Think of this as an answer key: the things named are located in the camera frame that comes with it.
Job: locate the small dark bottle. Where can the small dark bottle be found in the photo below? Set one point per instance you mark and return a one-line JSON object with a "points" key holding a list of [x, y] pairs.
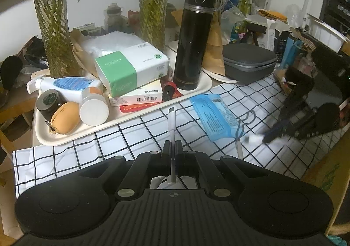
{"points": [[114, 17]]}

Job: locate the grey zip case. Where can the grey zip case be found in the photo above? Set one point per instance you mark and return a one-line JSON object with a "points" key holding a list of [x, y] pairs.
{"points": [[248, 62]]}

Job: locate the green white tissue pack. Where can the green white tissue pack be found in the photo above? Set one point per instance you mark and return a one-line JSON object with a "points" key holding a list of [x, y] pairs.
{"points": [[131, 70]]}

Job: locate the red flat packet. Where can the red flat packet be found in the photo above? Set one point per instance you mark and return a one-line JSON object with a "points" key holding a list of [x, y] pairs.
{"points": [[131, 108]]}

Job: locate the blue wipes packet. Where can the blue wipes packet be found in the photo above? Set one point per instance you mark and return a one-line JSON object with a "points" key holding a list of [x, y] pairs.
{"points": [[213, 117]]}

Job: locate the white black checked tablecloth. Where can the white black checked tablecloth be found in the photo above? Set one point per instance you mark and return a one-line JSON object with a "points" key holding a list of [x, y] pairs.
{"points": [[82, 153]]}

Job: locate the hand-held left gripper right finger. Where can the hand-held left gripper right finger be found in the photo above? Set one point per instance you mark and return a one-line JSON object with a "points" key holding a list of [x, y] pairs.
{"points": [[179, 153]]}

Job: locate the white orange jar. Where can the white orange jar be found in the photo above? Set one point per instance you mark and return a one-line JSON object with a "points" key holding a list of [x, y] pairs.
{"points": [[93, 109]]}

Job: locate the black thermos bottle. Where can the black thermos bottle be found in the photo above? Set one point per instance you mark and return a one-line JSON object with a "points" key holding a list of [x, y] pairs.
{"points": [[191, 43]]}

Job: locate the white marker pen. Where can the white marker pen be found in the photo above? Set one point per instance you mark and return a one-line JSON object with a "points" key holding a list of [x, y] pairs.
{"points": [[172, 125]]}

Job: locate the clear plastic bag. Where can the clear plastic bag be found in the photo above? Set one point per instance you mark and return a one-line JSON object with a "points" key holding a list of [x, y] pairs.
{"points": [[232, 21]]}

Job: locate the yellow cloth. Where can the yellow cloth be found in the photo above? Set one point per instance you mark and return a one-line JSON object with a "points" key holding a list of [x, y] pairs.
{"points": [[273, 14]]}

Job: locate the tan round pouch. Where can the tan round pouch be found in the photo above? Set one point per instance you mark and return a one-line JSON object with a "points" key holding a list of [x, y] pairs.
{"points": [[67, 118]]}

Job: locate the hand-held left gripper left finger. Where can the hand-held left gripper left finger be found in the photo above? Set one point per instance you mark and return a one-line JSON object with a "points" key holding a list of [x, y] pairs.
{"points": [[166, 153]]}

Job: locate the brown paper bag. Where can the brown paper bag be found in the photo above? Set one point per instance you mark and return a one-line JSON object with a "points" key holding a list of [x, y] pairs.
{"points": [[216, 48]]}

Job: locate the black mini tripod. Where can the black mini tripod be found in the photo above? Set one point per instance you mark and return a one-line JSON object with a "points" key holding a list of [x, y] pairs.
{"points": [[253, 32]]}

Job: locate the black round hat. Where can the black round hat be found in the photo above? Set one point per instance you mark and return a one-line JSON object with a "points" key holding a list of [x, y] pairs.
{"points": [[9, 70]]}

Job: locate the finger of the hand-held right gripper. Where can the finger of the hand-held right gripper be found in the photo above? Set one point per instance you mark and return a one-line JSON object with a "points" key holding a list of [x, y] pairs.
{"points": [[284, 109], [300, 128]]}

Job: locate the cream plastic tray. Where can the cream plastic tray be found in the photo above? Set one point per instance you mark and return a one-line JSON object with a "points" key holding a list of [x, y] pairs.
{"points": [[125, 118]]}

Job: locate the white tall carton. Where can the white tall carton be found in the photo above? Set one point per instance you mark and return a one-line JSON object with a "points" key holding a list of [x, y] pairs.
{"points": [[269, 33]]}

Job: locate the black tape roll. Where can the black tape roll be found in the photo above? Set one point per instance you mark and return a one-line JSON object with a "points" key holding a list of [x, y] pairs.
{"points": [[50, 102]]}

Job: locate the small black red item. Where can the small black red item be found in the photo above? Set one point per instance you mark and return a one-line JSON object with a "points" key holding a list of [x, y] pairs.
{"points": [[169, 91]]}

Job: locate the white plastic basket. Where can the white plastic basket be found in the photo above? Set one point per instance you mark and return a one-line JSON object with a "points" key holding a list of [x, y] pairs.
{"points": [[328, 32]]}

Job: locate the white pink flat box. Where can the white pink flat box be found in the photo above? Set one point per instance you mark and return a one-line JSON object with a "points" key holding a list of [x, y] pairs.
{"points": [[136, 96]]}

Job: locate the white plastic bag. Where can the white plastic bag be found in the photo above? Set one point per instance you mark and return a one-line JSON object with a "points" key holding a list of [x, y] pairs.
{"points": [[109, 43]]}

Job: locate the white blue spray bottle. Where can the white blue spray bottle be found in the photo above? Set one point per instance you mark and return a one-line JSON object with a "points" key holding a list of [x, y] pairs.
{"points": [[65, 83]]}

